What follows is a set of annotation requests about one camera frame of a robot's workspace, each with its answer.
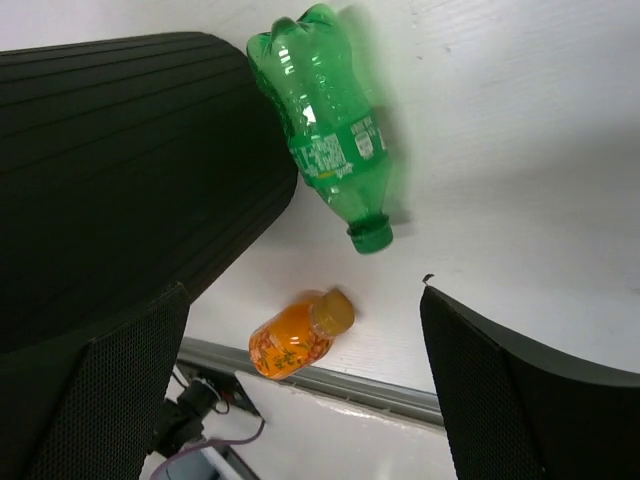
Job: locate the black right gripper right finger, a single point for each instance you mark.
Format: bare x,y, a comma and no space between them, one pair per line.
514,408

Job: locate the green plastic bottle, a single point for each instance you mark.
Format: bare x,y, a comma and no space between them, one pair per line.
305,68

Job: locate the aluminium table frame rail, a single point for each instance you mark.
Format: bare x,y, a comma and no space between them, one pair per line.
414,404

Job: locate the black ribbed plastic bin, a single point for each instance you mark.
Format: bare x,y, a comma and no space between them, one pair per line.
129,165

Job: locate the orange juice bottle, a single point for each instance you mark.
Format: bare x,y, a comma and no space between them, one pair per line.
301,334

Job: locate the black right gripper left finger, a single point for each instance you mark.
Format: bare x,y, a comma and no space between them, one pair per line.
83,405

